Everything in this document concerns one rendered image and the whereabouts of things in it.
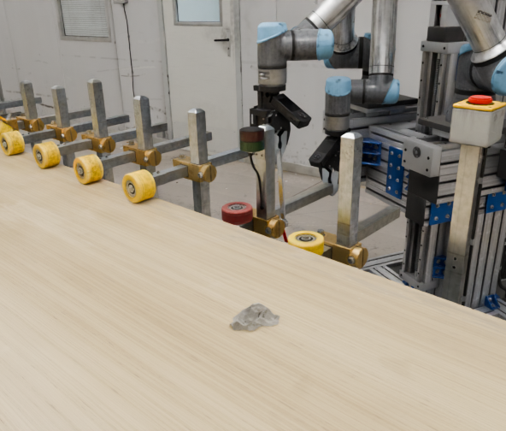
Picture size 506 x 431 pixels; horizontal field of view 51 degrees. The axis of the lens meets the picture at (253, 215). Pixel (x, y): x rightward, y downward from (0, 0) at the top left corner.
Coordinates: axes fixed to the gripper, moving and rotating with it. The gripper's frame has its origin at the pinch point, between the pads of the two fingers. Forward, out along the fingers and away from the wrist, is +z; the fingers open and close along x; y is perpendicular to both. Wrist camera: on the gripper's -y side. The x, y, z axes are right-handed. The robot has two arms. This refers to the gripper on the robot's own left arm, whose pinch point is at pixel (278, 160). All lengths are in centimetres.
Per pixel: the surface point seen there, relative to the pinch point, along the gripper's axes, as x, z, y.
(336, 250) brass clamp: 13.1, 13.7, -28.4
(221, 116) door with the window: -232, 60, 262
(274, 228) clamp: 12.4, 13.7, -9.1
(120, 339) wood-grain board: 70, 9, -26
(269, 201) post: 11.1, 7.3, -6.3
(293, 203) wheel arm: -4.2, 13.6, -2.0
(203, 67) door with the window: -230, 17, 280
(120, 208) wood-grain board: 36.3, 9.0, 23.7
